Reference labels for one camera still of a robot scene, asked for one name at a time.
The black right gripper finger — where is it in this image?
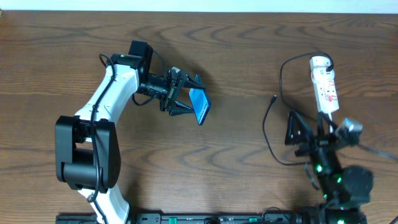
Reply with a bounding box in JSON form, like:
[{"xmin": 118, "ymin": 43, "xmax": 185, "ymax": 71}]
[
  {"xmin": 285, "ymin": 110, "xmax": 313, "ymax": 145},
  {"xmin": 316, "ymin": 111, "xmax": 339, "ymax": 138}
]

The white USB charger plug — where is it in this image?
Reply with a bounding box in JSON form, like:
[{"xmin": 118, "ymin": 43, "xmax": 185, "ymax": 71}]
[{"xmin": 310, "ymin": 56, "xmax": 331, "ymax": 70}]

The blue Galaxy smartphone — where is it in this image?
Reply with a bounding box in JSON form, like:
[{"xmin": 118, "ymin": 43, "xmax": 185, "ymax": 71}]
[{"xmin": 189, "ymin": 88, "xmax": 211, "ymax": 125}]

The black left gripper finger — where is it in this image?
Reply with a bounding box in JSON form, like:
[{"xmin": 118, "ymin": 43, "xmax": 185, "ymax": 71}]
[
  {"xmin": 183, "ymin": 74, "xmax": 206, "ymax": 90},
  {"xmin": 169, "ymin": 100, "xmax": 194, "ymax": 116}
]

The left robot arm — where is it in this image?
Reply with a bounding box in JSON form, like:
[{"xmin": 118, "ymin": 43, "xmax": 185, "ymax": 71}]
[{"xmin": 55, "ymin": 40, "xmax": 210, "ymax": 223}]

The white power strip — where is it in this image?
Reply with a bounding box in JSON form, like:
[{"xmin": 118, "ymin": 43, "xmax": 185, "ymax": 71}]
[{"xmin": 311, "ymin": 67, "xmax": 339, "ymax": 114}]

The black left camera cable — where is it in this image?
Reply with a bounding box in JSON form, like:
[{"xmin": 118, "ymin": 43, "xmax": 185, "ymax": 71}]
[{"xmin": 86, "ymin": 53, "xmax": 116, "ymax": 224}]

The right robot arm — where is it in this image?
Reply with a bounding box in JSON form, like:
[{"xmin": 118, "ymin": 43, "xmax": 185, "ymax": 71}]
[{"xmin": 285, "ymin": 110, "xmax": 374, "ymax": 223}]

